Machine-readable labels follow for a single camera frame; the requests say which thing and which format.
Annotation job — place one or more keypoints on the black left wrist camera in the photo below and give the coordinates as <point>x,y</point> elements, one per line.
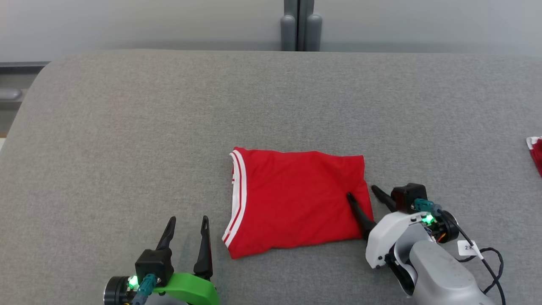
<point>153,264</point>

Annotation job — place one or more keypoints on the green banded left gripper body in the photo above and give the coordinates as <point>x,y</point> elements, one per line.
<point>190,290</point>

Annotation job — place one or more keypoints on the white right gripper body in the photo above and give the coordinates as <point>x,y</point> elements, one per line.
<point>385,237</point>

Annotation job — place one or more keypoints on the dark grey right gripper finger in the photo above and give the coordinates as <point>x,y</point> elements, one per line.
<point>362,218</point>
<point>383,198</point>

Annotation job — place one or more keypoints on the teal camera connector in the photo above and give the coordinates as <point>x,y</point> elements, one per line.
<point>146,288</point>
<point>427,206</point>

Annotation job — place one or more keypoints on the grey partition door frame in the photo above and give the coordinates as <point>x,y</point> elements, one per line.
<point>300,25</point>

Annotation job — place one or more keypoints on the teal left camera connector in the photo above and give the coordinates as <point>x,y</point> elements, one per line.
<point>146,288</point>

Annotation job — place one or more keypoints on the red shorts with white waistband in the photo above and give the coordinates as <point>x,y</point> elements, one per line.
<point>537,154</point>

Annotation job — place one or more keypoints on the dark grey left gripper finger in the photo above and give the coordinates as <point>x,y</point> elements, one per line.
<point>204,250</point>
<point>166,237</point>

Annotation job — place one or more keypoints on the teal right camera connector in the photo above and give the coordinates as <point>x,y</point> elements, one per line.
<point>427,206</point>

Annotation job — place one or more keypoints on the red jersey with white stripes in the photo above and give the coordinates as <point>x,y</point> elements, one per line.
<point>296,203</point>

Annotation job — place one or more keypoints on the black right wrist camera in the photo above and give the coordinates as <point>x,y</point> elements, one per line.
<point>406,195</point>

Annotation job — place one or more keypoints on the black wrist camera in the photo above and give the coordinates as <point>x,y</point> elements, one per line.
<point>406,195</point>
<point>153,264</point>

